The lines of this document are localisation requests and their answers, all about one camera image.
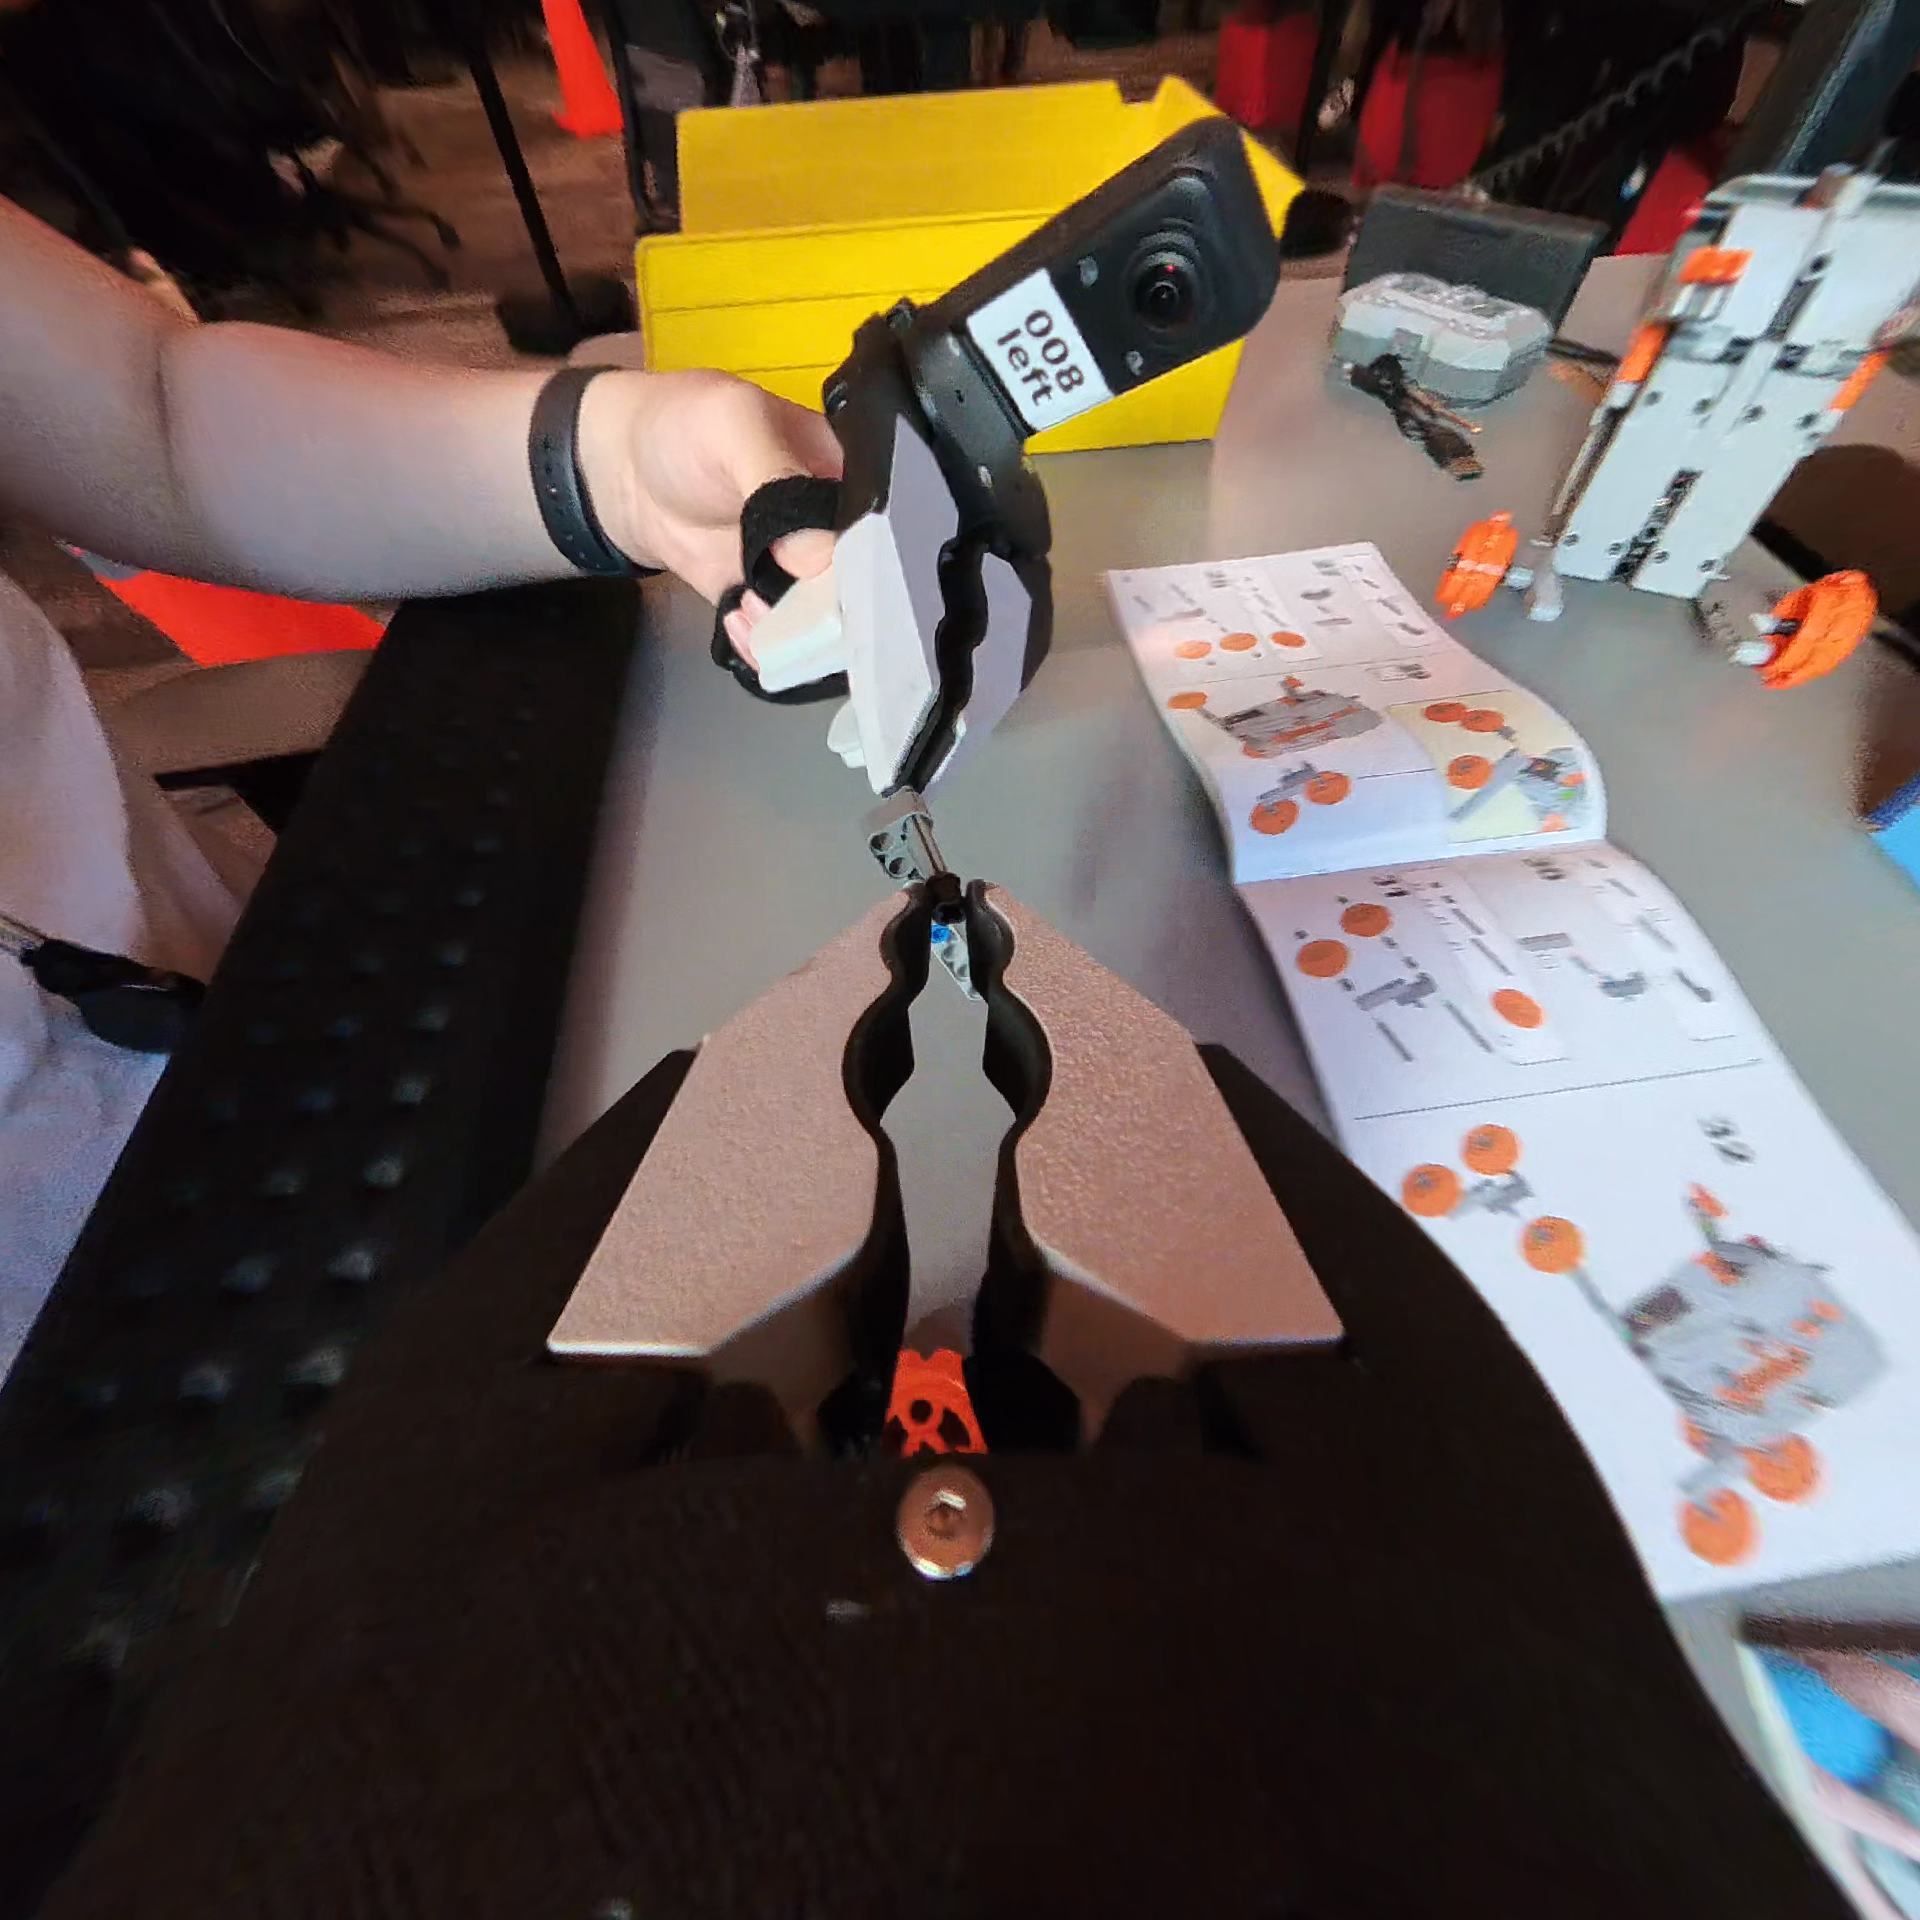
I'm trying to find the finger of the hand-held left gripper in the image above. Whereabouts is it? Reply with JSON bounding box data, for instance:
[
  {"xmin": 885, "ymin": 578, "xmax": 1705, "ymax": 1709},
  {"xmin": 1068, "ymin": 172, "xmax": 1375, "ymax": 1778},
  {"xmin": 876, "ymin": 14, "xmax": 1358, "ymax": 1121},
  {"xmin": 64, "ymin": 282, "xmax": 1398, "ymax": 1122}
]
[
  {"xmin": 824, "ymin": 505, "xmax": 975, "ymax": 797},
  {"xmin": 925, "ymin": 534, "xmax": 1050, "ymax": 790}
]

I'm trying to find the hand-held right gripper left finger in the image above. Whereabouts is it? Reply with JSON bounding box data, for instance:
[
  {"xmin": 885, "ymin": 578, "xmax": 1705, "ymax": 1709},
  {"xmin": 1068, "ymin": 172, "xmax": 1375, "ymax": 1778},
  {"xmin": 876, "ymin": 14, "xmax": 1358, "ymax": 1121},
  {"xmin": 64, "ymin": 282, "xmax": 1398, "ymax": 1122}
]
[{"xmin": 551, "ymin": 891, "xmax": 917, "ymax": 1443}]

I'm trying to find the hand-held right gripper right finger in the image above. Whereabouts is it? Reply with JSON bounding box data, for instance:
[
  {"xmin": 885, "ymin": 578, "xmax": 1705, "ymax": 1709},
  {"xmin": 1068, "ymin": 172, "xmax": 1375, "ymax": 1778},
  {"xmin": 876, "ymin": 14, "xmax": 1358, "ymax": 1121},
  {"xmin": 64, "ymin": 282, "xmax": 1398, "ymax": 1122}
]
[{"xmin": 959, "ymin": 891, "xmax": 1346, "ymax": 1443}]

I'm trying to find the grey beam with blue pin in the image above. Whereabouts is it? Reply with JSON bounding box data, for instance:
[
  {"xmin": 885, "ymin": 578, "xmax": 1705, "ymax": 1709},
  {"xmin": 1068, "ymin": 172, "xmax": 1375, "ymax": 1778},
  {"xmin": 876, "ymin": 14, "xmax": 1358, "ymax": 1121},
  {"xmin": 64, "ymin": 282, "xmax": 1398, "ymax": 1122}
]
[{"xmin": 863, "ymin": 781, "xmax": 975, "ymax": 998}]

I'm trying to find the yellow plastic parts bin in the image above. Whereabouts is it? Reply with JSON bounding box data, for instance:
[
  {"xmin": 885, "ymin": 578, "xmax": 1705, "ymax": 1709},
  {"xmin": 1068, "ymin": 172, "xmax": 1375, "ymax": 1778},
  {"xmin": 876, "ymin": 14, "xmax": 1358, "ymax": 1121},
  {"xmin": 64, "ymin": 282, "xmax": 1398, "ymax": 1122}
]
[{"xmin": 637, "ymin": 75, "xmax": 1308, "ymax": 453}]

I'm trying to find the orange toy wheel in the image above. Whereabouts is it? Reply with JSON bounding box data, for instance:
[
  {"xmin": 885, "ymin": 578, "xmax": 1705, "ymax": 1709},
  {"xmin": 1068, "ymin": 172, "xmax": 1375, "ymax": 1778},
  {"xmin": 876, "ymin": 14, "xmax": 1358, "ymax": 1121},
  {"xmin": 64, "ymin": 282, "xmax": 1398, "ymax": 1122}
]
[{"xmin": 886, "ymin": 1343, "xmax": 985, "ymax": 1457}]

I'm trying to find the instruction booklet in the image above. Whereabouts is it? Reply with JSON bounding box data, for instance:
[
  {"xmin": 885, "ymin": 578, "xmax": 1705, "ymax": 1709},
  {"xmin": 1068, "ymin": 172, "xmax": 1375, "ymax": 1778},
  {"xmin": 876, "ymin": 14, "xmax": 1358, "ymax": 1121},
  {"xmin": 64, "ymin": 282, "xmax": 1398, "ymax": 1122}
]
[{"xmin": 1103, "ymin": 542, "xmax": 1920, "ymax": 1607}]

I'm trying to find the person's left forearm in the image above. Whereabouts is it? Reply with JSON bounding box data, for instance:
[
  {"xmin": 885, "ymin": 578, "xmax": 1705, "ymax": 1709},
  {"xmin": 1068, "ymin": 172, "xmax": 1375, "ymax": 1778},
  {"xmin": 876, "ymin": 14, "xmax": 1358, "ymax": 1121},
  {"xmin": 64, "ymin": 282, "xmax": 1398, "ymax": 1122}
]
[{"xmin": 0, "ymin": 197, "xmax": 572, "ymax": 602}]

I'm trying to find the grey desk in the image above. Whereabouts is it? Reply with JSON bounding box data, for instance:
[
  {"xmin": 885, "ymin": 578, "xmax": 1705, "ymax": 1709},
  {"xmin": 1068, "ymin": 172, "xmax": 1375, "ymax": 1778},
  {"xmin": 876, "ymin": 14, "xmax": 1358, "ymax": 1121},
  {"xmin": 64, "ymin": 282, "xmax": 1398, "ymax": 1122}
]
[{"xmin": 541, "ymin": 257, "xmax": 1920, "ymax": 1920}]

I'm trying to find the person's left hand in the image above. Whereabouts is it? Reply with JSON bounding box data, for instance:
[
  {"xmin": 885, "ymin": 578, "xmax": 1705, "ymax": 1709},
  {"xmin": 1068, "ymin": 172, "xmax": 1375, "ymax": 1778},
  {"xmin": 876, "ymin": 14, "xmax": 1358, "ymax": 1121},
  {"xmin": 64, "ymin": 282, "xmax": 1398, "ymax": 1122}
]
[{"xmin": 585, "ymin": 367, "xmax": 857, "ymax": 618}]

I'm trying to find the red bag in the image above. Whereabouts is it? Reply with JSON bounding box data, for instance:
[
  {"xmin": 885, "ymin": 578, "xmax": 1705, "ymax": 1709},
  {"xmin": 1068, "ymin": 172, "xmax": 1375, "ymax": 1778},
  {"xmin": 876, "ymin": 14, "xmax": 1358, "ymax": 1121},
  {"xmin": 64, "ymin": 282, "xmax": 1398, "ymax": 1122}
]
[
  {"xmin": 1351, "ymin": 33, "xmax": 1502, "ymax": 187},
  {"xmin": 1216, "ymin": 0, "xmax": 1321, "ymax": 121}
]

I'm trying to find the grey battery box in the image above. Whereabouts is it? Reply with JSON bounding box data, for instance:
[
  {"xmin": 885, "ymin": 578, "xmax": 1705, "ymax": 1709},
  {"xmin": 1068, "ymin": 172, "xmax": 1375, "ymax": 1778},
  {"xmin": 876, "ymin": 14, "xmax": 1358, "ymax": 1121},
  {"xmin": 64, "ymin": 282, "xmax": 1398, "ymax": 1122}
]
[{"xmin": 1329, "ymin": 271, "xmax": 1556, "ymax": 401}]

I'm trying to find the black box device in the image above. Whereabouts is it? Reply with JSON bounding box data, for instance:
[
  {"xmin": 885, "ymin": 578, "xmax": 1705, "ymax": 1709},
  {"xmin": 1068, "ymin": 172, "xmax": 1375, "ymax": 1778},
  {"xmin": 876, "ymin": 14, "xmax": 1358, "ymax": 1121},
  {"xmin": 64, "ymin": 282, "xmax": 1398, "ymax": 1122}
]
[{"xmin": 1342, "ymin": 181, "xmax": 1613, "ymax": 302}]

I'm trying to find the black wristband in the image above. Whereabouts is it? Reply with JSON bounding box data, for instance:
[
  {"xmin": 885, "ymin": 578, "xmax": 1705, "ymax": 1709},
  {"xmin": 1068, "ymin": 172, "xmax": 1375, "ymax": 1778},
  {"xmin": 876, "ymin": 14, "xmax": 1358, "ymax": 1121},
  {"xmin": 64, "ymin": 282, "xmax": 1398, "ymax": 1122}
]
[{"xmin": 528, "ymin": 361, "xmax": 662, "ymax": 580}]

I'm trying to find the partly built toy robot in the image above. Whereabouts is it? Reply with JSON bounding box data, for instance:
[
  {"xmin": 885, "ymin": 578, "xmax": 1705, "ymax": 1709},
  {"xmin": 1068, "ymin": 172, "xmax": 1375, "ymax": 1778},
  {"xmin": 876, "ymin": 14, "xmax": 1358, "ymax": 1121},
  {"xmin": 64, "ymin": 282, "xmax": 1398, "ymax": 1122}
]
[{"xmin": 1436, "ymin": 166, "xmax": 1920, "ymax": 692}]

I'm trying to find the orange traffic cone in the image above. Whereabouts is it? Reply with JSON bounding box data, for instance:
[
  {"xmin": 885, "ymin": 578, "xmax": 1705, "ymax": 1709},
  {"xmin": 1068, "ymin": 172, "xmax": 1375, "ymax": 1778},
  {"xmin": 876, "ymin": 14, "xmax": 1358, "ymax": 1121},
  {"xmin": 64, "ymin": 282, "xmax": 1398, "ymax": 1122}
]
[
  {"xmin": 104, "ymin": 564, "xmax": 393, "ymax": 667},
  {"xmin": 541, "ymin": 0, "xmax": 623, "ymax": 137}
]

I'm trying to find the person's white shirt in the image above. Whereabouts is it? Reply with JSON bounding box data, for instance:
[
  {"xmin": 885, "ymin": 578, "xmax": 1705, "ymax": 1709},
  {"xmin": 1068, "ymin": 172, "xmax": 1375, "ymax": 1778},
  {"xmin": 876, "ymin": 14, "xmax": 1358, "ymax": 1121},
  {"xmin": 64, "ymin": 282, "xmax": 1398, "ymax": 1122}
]
[{"xmin": 0, "ymin": 571, "xmax": 248, "ymax": 975}]

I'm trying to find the blue cover booklet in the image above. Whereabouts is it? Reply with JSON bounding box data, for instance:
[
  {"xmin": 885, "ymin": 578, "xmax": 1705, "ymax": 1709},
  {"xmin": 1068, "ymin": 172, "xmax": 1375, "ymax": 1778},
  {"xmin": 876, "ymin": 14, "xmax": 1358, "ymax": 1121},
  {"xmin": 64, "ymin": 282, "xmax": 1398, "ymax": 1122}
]
[{"xmin": 1734, "ymin": 1621, "xmax": 1920, "ymax": 1920}]

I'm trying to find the black cable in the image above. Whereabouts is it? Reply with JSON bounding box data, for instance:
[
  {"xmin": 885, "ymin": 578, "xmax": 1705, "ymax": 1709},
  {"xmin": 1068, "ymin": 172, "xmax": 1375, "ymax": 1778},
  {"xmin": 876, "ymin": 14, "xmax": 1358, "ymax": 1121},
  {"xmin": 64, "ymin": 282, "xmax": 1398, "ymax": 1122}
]
[{"xmin": 1351, "ymin": 354, "xmax": 1488, "ymax": 482}]

